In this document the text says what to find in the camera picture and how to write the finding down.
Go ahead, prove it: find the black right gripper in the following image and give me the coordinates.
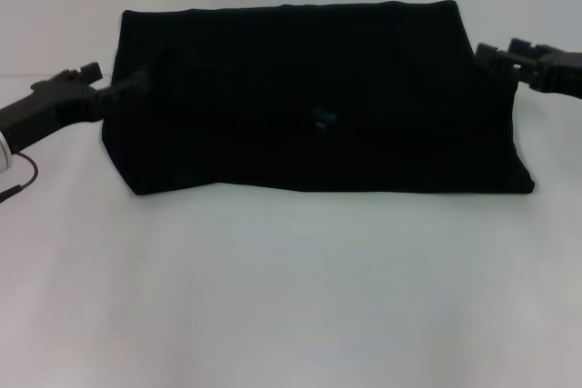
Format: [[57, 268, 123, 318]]
[[473, 36, 582, 102]]

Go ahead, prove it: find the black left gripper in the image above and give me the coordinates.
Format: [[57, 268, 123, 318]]
[[0, 60, 152, 152]]

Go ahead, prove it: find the black T-shirt with FREE print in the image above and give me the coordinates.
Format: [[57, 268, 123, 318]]
[[100, 0, 537, 197]]

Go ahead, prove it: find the left arm cable with plugs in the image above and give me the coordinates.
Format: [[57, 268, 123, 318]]
[[0, 146, 41, 204]]

